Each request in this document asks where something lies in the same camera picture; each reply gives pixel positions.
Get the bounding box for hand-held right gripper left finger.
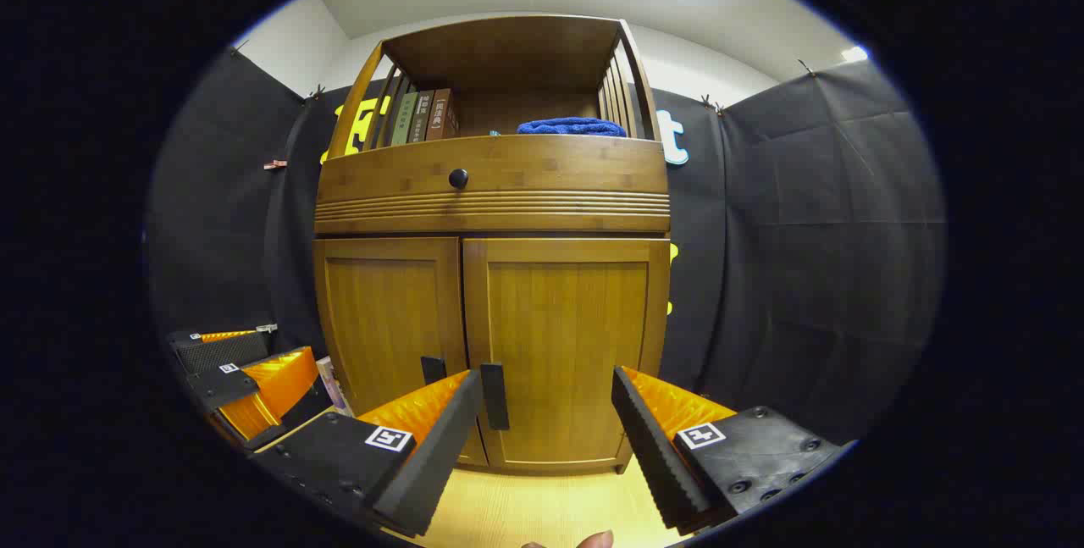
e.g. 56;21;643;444
250;368;485;539

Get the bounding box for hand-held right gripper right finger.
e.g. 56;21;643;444
611;365;848;534

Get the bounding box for wooden shoe cabinet door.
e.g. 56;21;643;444
462;237;672;474
313;236;488;468

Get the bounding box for wooden double-door shoe cabinet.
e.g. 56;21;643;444
312;14;672;475

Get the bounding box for grey-brown book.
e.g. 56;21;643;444
408;90;436;144

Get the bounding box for blue folded towel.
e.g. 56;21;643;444
517;116;628;139

